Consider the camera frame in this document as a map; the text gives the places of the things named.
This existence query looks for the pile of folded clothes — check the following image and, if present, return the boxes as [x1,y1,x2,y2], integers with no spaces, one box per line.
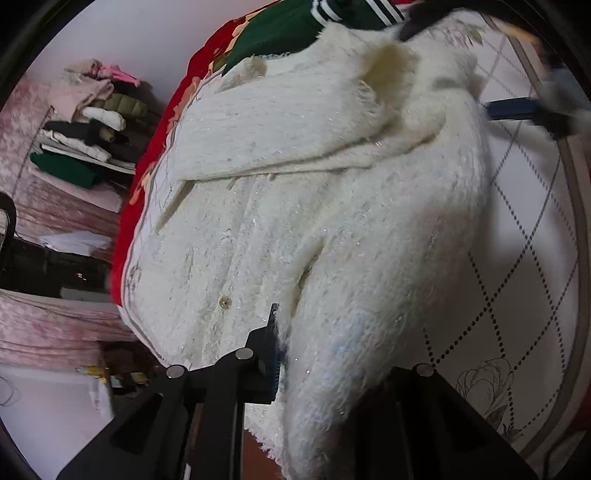
[29,58,163,190]

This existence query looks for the pink velvet cloth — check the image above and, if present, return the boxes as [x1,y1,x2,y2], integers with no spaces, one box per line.
[0,74,141,370]

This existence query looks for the red floral blanket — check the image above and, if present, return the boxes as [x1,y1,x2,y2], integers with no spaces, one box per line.
[111,0,296,308]

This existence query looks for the white paper sheets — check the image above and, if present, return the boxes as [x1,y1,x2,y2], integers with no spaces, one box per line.
[39,230,114,256]

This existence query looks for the dark cloth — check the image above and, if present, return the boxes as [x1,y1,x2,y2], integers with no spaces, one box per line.
[398,2,459,42]

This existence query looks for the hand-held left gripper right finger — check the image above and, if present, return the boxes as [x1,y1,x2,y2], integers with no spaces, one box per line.
[351,363,541,480]

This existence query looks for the yellow packet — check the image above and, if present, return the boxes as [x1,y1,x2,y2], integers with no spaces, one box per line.
[76,364,112,385]

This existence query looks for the white fuzzy knit cardigan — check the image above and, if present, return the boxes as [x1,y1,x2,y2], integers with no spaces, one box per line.
[121,10,494,480]

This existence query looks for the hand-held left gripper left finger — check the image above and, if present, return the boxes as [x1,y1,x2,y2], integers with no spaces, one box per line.
[55,302,289,480]

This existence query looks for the green garment with white stripes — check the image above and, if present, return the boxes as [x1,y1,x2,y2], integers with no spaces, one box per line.
[221,0,407,77]

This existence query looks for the white quilted bed cover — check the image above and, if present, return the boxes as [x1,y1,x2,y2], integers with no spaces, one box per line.
[418,9,591,480]

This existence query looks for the white storage box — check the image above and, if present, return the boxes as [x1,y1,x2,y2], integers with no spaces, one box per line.
[0,364,116,418]

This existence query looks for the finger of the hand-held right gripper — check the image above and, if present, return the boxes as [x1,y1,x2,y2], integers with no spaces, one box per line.
[484,98,570,140]

